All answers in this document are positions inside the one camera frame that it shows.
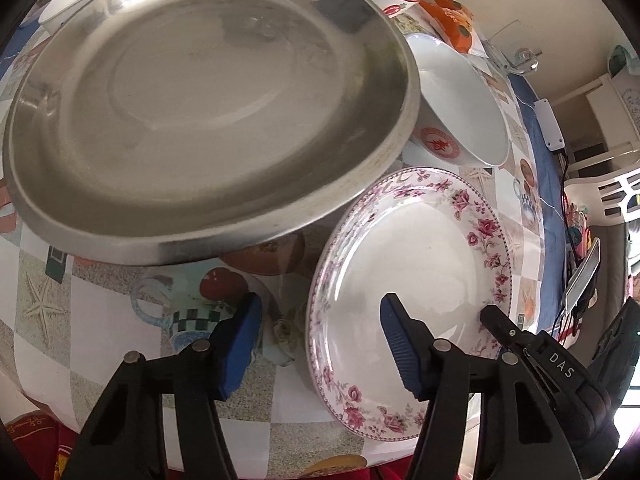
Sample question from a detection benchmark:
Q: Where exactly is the white plastic chair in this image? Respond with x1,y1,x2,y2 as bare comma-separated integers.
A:
565,165,640,231

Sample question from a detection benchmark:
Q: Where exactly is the teal cloth item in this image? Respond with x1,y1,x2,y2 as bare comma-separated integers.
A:
607,45,633,77

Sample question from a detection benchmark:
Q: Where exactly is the orange snack packet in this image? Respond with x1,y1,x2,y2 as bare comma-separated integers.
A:
433,0,476,28
419,0,488,56

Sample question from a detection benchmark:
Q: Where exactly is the large stainless steel plate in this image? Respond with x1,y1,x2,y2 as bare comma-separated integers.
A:
2,0,421,266

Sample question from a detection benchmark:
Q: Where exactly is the clear glass mug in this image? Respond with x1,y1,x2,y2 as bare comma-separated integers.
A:
487,20,543,76

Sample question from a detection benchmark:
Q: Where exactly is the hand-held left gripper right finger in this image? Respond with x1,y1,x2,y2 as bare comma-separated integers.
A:
380,292,583,480

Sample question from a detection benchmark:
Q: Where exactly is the white wooden shelf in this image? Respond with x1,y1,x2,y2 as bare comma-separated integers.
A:
550,72,640,171

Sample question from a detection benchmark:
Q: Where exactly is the pink floral ceramic plate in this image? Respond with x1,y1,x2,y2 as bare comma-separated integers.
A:
306,166,515,443

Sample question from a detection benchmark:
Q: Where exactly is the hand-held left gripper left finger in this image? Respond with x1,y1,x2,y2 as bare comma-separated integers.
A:
62,292,264,480

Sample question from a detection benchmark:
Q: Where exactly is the silver phone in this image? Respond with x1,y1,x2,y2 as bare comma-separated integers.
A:
562,237,601,311

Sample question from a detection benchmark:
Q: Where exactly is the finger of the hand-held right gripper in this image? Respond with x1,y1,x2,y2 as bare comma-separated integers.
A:
479,304,608,411

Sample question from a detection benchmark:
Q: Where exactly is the white power adapter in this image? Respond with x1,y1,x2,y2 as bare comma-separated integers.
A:
532,100,566,152

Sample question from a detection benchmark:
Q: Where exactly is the white bowl with red emblem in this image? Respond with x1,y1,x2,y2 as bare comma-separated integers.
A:
402,33,511,168

